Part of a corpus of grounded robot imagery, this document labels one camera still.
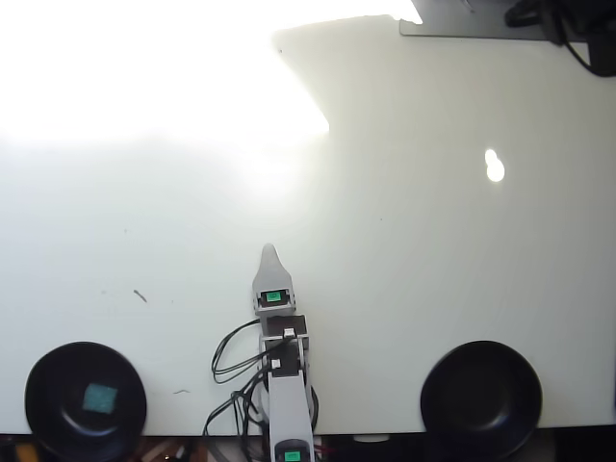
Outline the blue foam cube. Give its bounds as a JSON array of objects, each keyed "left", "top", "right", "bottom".
[{"left": 82, "top": 381, "right": 119, "bottom": 415}]

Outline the black looped servo cable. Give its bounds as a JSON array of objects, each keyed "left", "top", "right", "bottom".
[
  {"left": 211, "top": 317, "right": 289, "bottom": 385},
  {"left": 201, "top": 369, "right": 271, "bottom": 438}
]

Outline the black round bowl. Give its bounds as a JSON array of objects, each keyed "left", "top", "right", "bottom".
[
  {"left": 420, "top": 340, "right": 544, "bottom": 461},
  {"left": 24, "top": 341, "right": 148, "bottom": 462}
]

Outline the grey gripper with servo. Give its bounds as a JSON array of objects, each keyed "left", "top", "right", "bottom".
[{"left": 250, "top": 243, "right": 296, "bottom": 319}]

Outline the black cable bundle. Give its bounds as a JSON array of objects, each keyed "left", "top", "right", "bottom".
[{"left": 503, "top": 0, "right": 616, "bottom": 78}]

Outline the grey metal plate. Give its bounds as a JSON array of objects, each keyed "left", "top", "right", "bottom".
[{"left": 398, "top": 0, "right": 554, "bottom": 42}]

